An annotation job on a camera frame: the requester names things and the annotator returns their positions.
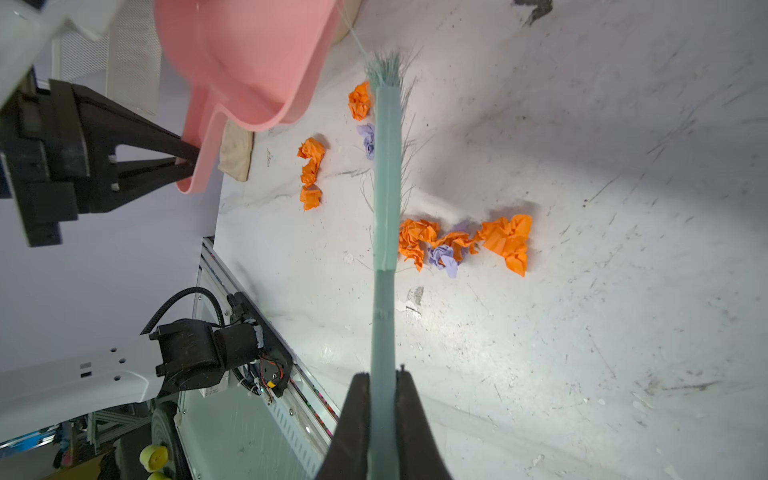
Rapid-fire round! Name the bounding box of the orange purple scraps centre left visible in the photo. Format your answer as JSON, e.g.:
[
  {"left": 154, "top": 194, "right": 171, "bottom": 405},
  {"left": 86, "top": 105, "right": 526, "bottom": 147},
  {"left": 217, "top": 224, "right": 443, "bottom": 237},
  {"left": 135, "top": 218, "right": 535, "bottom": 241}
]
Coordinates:
[{"left": 347, "top": 80, "right": 534, "bottom": 279}]

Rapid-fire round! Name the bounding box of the white mesh upper shelf basket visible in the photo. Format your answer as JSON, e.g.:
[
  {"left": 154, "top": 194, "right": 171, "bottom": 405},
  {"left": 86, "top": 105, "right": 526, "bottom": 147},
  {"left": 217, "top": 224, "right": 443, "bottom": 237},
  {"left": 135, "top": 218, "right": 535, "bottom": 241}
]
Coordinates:
[{"left": 51, "top": 1, "right": 162, "bottom": 119}]

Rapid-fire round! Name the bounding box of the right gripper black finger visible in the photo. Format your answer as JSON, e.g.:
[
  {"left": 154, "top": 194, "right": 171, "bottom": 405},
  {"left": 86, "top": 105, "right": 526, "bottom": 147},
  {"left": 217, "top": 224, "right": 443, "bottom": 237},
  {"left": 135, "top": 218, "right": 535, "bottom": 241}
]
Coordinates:
[
  {"left": 315, "top": 373, "right": 371, "bottom": 480},
  {"left": 395, "top": 368, "right": 452, "bottom": 480}
]

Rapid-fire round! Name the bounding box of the orange paper scraps far left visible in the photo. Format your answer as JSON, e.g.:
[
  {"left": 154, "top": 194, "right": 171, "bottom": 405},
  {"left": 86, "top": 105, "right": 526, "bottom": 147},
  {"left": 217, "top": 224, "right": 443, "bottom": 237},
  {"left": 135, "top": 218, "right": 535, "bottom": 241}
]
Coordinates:
[{"left": 297, "top": 138, "right": 326, "bottom": 211}]

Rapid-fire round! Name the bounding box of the pink dustpan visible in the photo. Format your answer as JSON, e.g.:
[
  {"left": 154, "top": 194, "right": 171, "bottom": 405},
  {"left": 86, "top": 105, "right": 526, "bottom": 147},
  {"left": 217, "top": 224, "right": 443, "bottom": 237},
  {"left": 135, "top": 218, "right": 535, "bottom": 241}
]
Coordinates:
[{"left": 154, "top": 1, "right": 340, "bottom": 194}]

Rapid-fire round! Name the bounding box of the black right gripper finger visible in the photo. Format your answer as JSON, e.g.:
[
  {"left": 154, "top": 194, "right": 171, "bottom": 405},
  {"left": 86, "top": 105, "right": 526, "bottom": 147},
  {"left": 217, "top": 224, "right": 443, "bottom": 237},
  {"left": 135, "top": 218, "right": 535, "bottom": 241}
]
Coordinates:
[
  {"left": 89, "top": 158, "right": 195, "bottom": 213},
  {"left": 71, "top": 84, "right": 199, "bottom": 162}
]

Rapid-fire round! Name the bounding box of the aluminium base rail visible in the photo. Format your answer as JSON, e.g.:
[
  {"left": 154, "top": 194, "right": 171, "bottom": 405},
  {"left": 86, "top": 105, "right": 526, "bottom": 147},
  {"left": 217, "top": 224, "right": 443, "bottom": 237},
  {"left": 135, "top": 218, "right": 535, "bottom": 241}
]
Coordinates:
[{"left": 175, "top": 237, "right": 339, "bottom": 479}]

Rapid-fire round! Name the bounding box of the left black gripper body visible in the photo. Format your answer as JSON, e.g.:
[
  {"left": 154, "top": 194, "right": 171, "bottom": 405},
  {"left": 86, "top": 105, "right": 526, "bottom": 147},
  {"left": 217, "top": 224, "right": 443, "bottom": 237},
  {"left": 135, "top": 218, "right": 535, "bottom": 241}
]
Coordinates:
[{"left": 1, "top": 69, "right": 90, "bottom": 247}]

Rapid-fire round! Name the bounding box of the cream fabric glove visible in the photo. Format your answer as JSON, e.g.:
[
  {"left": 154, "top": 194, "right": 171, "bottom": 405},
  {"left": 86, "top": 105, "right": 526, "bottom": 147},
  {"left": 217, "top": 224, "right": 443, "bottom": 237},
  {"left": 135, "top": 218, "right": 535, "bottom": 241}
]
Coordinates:
[{"left": 218, "top": 120, "right": 254, "bottom": 182}]

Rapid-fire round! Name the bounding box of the green hand brush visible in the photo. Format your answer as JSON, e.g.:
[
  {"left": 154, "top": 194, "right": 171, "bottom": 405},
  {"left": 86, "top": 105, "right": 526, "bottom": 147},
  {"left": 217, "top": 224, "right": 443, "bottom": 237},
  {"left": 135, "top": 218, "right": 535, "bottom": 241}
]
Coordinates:
[{"left": 349, "top": 27, "right": 412, "bottom": 479}]

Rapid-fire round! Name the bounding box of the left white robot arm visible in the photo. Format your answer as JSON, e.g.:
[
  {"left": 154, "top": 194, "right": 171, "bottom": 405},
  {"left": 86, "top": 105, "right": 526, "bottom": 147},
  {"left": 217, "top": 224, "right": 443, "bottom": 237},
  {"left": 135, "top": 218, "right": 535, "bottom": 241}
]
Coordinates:
[{"left": 1, "top": 73, "right": 265, "bottom": 439}]

